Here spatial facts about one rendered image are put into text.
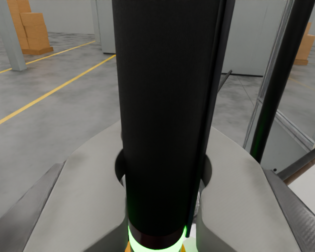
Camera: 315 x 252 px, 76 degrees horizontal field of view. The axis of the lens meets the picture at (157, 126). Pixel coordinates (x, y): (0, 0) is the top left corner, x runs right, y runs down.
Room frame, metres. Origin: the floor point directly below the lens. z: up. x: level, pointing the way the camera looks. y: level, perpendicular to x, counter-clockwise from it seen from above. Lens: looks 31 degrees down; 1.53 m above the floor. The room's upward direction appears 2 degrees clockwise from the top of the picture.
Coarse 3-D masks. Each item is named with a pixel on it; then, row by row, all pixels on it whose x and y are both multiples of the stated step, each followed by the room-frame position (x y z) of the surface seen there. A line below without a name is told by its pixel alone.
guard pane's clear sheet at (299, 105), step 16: (288, 16) 1.31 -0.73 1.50; (304, 32) 1.12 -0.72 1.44; (304, 48) 1.08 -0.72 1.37; (272, 64) 1.32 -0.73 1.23; (304, 64) 1.03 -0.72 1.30; (288, 80) 1.11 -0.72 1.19; (304, 80) 0.99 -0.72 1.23; (288, 96) 1.06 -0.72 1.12; (304, 96) 0.94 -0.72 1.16; (288, 112) 1.01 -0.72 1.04; (304, 112) 0.90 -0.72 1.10; (304, 128) 0.86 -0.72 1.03
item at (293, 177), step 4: (312, 160) 0.22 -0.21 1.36; (308, 164) 0.21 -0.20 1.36; (312, 164) 0.21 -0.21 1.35; (300, 168) 0.20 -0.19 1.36; (304, 168) 0.20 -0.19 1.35; (308, 168) 0.21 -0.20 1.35; (296, 172) 0.19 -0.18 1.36; (300, 172) 0.19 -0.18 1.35; (292, 176) 0.18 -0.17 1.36; (296, 176) 0.19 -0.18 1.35; (284, 180) 0.18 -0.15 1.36; (288, 180) 0.18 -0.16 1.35; (292, 180) 0.18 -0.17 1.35; (288, 184) 0.18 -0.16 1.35
